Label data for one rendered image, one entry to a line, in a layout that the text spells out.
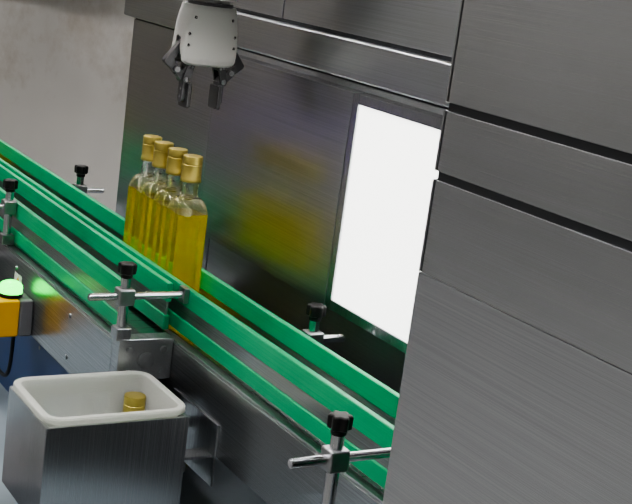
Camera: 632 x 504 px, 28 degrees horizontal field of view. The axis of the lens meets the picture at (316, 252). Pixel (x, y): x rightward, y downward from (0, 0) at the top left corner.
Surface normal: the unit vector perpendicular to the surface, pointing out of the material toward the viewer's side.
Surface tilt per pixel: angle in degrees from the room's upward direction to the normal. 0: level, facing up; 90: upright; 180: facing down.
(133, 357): 90
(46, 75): 90
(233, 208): 90
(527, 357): 90
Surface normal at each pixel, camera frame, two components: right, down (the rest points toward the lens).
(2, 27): -0.55, 0.12
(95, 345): -0.85, 0.01
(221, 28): 0.58, 0.27
